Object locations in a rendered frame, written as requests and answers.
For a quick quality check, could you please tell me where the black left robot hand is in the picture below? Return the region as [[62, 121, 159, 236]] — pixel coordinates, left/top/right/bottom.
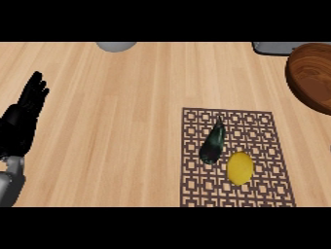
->
[[0, 70, 50, 162]]

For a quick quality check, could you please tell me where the brown patterned placemat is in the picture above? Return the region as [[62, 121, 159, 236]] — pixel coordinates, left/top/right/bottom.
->
[[179, 107, 298, 208]]

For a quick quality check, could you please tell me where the yellow lemon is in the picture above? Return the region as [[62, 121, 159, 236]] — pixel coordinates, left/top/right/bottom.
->
[[226, 151, 255, 187]]

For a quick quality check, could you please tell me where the brown wooden bowl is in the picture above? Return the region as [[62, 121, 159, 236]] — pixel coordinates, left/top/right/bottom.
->
[[285, 42, 331, 118]]

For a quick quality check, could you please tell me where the dark green eggplant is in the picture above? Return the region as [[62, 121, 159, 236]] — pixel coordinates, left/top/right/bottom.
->
[[196, 115, 227, 165]]

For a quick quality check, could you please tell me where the grey round object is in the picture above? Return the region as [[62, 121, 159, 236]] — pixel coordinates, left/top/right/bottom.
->
[[94, 41, 139, 53]]

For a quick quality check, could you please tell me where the grey flat appliance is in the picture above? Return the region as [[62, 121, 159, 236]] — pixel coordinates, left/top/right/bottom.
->
[[249, 41, 331, 57]]

